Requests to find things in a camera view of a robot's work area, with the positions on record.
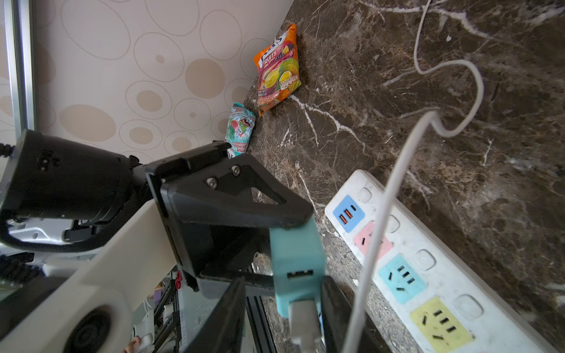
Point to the teal snack bag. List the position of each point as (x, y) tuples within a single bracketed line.
[(240, 126)]

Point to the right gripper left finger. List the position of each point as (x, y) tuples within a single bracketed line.
[(223, 330)]

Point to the white multicolour power strip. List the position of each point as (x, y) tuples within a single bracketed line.
[(505, 223)]

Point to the left diagonal aluminium bar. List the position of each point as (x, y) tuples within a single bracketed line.
[(20, 39)]

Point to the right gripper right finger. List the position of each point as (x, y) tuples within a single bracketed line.
[(336, 312)]

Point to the teal charger plug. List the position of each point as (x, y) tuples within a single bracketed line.
[(298, 265)]

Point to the orange snack bag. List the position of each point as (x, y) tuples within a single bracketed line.
[(278, 70)]

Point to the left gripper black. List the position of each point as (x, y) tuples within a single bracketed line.
[(217, 213)]

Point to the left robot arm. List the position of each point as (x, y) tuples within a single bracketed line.
[(53, 178)]

